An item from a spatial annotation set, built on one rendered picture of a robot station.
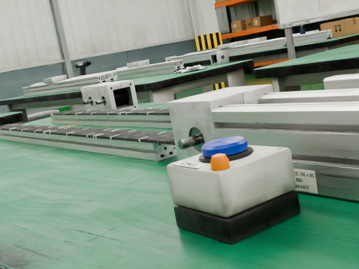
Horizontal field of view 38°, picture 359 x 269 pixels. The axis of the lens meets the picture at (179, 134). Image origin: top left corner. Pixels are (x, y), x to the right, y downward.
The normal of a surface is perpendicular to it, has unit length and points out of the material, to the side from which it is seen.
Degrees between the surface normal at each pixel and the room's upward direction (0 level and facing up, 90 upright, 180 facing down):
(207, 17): 90
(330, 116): 90
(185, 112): 90
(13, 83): 90
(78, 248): 0
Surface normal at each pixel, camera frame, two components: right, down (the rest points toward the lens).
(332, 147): -0.81, 0.24
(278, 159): 0.55, 0.03
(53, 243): -0.18, -0.97
